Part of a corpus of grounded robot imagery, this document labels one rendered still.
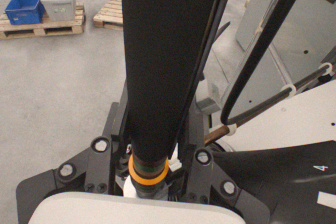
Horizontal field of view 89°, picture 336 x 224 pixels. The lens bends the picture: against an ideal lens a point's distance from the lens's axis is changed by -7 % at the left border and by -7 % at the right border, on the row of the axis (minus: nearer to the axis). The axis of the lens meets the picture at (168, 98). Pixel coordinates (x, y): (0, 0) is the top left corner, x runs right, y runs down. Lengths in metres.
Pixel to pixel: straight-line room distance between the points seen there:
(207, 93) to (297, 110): 0.26
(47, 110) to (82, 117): 0.37
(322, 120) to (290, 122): 0.07
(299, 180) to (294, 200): 0.03
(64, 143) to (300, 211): 1.81
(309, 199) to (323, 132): 0.28
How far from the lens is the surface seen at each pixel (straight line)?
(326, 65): 0.54
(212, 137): 0.27
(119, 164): 0.43
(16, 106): 2.36
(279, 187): 0.28
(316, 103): 0.57
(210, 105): 0.64
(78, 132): 1.92
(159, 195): 0.32
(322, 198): 0.28
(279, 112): 0.57
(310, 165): 0.31
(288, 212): 0.26
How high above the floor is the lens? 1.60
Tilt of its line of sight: 50 degrees down
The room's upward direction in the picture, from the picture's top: 11 degrees clockwise
